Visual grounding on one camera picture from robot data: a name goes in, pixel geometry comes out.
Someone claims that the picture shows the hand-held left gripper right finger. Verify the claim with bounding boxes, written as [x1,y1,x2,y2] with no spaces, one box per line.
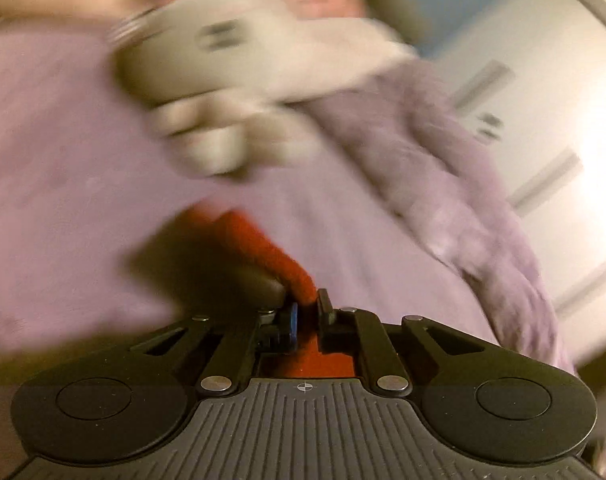
[316,288,490,396]

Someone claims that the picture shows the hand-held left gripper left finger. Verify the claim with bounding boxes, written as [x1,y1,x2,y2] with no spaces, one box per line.
[129,302,300,396]

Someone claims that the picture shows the red knitted sock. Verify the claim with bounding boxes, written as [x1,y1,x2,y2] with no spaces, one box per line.
[183,210,356,378]

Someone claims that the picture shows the person's right hand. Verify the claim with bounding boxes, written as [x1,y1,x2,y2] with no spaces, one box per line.
[153,92,328,177]

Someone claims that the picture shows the crumpled purple blanket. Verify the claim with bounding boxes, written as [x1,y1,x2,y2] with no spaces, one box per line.
[310,60,578,378]

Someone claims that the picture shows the purple bedsheet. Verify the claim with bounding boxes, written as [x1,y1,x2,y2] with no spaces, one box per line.
[0,25,578,391]

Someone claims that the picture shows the white wardrobe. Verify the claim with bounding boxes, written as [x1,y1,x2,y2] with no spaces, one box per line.
[413,0,606,366]

